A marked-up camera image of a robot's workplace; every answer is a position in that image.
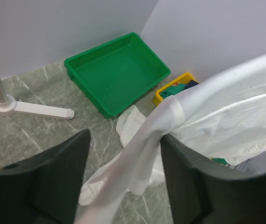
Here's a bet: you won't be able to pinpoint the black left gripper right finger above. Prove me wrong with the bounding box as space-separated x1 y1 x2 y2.
160 134 266 224

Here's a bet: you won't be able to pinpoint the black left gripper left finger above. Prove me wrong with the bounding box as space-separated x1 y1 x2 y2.
0 129 91 224

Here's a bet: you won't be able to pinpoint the white t shirt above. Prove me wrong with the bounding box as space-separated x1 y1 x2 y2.
76 55 266 224

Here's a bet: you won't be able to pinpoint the silver clothes rack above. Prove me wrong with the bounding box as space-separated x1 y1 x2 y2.
0 79 75 120

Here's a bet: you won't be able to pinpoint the yellow plastic bin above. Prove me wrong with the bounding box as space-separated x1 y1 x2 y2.
153 72 199 106

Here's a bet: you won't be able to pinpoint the green garment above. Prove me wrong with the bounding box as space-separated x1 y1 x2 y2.
160 83 186 99

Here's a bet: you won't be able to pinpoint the blue denim jeans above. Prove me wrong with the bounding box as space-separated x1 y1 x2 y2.
184 80 199 90

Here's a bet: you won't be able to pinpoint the green plastic bin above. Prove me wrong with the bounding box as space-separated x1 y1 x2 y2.
64 32 171 119

